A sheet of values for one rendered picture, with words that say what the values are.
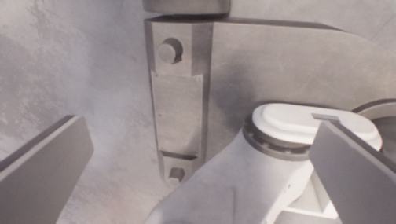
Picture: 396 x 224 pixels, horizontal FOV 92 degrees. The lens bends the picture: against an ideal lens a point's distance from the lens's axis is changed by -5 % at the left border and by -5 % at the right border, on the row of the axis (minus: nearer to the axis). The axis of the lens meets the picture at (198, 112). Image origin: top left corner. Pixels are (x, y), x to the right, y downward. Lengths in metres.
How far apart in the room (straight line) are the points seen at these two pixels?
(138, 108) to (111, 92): 0.12
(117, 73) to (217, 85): 0.42
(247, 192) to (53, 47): 0.82
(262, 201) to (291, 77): 0.28
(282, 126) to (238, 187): 0.13
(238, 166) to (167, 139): 0.29
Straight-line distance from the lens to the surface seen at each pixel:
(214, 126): 0.54
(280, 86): 0.48
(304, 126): 0.36
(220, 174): 0.30
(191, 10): 0.43
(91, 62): 0.83
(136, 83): 0.76
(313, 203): 0.49
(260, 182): 0.31
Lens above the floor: 0.61
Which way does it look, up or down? 58 degrees down
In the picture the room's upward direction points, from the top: 157 degrees counter-clockwise
